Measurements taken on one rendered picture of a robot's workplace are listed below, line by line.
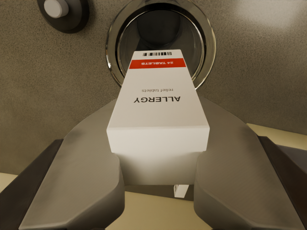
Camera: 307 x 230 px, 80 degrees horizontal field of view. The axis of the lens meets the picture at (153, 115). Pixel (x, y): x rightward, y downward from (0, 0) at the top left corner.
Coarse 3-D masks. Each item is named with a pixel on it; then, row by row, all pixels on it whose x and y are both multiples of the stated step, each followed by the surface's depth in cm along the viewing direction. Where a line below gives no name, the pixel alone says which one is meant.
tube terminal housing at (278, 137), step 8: (256, 128) 49; (264, 128) 50; (272, 128) 51; (272, 136) 47; (280, 136) 48; (288, 136) 49; (296, 136) 50; (304, 136) 51; (280, 144) 45; (288, 144) 46; (296, 144) 47; (304, 144) 48
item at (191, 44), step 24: (144, 0) 15; (168, 0) 15; (120, 24) 16; (192, 24) 17; (120, 48) 19; (144, 48) 33; (168, 48) 34; (192, 48) 23; (216, 48) 17; (120, 72) 19; (192, 72) 20
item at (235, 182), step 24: (216, 120) 9; (240, 120) 9; (216, 144) 7; (240, 144) 7; (216, 168) 6; (240, 168) 6; (264, 168) 6; (216, 192) 6; (240, 192) 6; (264, 192) 6; (216, 216) 6; (240, 216) 5; (264, 216) 5; (288, 216) 5
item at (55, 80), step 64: (0, 0) 35; (128, 0) 35; (192, 0) 34; (256, 0) 34; (0, 64) 42; (64, 64) 42; (256, 64) 41; (0, 128) 53; (64, 128) 52; (192, 192) 69
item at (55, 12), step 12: (48, 0) 29; (60, 0) 30; (72, 0) 32; (84, 0) 32; (48, 12) 30; (60, 12) 30; (72, 12) 33; (84, 12) 33; (60, 24) 34; (72, 24) 34; (84, 24) 35
